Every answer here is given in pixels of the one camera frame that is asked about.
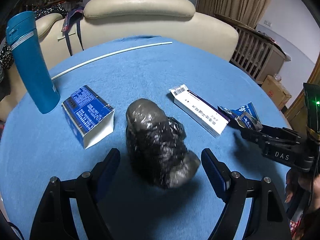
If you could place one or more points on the brown cardboard box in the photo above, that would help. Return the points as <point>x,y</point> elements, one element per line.
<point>276,92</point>

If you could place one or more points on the white purple medicine box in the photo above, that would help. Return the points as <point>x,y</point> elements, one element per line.
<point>209,117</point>

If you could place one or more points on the cream leather sofa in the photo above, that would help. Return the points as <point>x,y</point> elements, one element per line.
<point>107,20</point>

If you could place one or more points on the red plastic basket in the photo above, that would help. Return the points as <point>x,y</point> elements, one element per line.
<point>297,229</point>

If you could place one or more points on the blue round tablecloth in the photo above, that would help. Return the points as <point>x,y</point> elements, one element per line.
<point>36,146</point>

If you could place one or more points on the blue white carton box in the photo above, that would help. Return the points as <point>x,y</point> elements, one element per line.
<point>90,117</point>

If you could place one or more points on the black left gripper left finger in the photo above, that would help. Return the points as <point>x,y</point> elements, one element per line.
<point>54,219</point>

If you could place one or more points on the white thin stick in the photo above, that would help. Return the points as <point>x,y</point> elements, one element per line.
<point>108,55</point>

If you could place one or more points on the blue thermos bottle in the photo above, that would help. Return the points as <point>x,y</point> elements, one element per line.
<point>22,38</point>

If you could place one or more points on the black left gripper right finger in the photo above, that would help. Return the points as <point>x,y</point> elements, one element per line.
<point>267,217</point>

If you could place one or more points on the blue strap bag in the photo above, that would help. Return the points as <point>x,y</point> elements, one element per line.
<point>73,18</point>

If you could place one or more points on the blue white snack wrapper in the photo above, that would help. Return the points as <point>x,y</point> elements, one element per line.
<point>245,110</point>

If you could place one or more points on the right human hand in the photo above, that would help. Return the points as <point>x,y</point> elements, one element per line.
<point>301,193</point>

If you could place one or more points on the wooden baby crib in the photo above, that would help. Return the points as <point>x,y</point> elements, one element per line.
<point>256,54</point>

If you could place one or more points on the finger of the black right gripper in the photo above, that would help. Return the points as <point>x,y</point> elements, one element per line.
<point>253,136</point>
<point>249,123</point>

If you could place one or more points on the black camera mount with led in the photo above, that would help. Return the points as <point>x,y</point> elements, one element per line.
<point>311,95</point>

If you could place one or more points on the black plastic bag bundle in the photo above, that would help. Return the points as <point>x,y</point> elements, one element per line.
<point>155,144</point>

